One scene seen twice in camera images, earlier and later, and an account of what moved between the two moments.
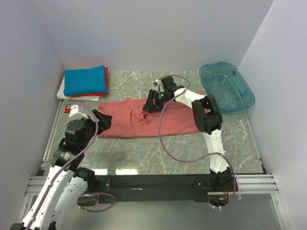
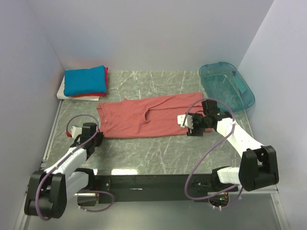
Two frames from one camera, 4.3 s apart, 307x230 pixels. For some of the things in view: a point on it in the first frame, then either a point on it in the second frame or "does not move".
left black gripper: (104, 122) → (100, 135)
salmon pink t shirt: (129, 119) does not move
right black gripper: (149, 104) → (194, 132)
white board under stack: (61, 95) does not move
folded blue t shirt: (85, 81) does not move
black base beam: (154, 187) does not move
